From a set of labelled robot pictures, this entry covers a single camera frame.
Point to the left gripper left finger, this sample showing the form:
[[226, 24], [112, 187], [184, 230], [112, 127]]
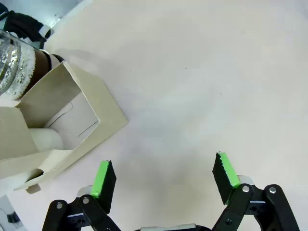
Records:
[[106, 183]]

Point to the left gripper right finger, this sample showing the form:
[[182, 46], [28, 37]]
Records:
[[225, 178]]

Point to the white lidded paper cup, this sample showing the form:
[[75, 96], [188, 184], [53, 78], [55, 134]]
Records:
[[47, 140]]

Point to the brown cardboard cup carrier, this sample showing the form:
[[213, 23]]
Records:
[[101, 103]]

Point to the black clip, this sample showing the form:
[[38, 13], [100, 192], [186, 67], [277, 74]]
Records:
[[12, 217]]

